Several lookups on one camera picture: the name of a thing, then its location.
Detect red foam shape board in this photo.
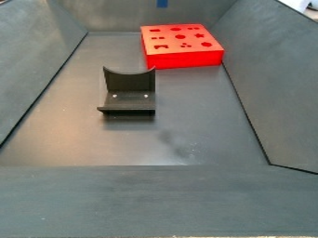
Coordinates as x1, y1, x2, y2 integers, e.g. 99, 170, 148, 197
141, 24, 225, 69

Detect blue rectangular block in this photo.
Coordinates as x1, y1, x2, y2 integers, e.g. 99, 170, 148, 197
157, 0, 169, 8

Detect black curved holder bracket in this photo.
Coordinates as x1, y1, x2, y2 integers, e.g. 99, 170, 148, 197
98, 68, 157, 113

